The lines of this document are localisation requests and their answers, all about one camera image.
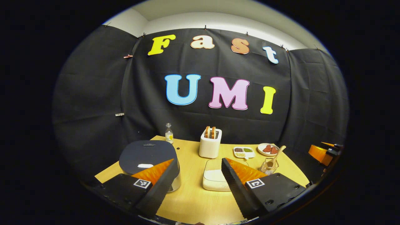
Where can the pink clip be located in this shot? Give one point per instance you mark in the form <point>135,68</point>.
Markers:
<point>128,56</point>

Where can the white container with clear lid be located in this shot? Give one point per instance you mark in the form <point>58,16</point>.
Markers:
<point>212,186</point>

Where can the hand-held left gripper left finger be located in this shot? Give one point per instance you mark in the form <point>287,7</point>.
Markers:
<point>159,193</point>

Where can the black rice cooker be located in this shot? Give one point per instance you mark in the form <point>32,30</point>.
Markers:
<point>147,153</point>

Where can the white divided dish with beans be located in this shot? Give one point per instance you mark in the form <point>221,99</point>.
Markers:
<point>250,155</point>

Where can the black backdrop cloth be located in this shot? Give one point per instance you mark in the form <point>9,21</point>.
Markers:
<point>125,93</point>

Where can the small clear bottle yellow label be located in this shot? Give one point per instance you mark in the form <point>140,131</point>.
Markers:
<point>169,137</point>

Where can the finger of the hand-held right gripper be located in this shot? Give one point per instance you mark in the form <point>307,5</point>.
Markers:
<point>328,144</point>
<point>318,154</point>

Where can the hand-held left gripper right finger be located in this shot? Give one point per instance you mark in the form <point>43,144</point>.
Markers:
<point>239,190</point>

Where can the toast bread slice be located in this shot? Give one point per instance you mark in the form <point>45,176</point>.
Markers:
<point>207,132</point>
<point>213,132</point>

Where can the wooden spoon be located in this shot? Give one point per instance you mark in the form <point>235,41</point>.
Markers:
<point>278,154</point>

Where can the round white plate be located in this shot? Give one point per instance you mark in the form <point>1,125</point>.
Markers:
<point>260,152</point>

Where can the red meat piece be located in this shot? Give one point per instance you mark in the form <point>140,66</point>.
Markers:
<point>267,148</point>
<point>274,150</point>

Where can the white toaster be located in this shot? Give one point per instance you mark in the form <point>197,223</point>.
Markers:
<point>209,148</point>

